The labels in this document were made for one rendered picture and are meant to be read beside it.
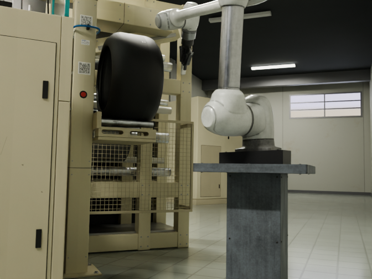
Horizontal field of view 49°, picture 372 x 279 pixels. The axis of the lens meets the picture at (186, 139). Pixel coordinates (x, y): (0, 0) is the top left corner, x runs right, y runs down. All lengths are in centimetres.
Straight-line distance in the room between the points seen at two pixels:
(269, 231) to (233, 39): 87
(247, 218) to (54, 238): 85
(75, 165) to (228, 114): 107
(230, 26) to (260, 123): 46
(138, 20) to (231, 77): 133
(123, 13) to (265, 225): 182
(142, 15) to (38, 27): 132
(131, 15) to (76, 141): 104
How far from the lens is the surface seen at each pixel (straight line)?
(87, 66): 259
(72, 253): 255
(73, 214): 252
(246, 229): 194
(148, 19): 308
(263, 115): 197
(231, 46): 189
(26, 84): 181
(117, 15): 301
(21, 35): 187
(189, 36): 250
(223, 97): 184
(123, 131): 247
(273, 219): 191
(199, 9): 227
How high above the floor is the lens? 61
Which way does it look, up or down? 4 degrees up
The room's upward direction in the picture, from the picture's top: 1 degrees clockwise
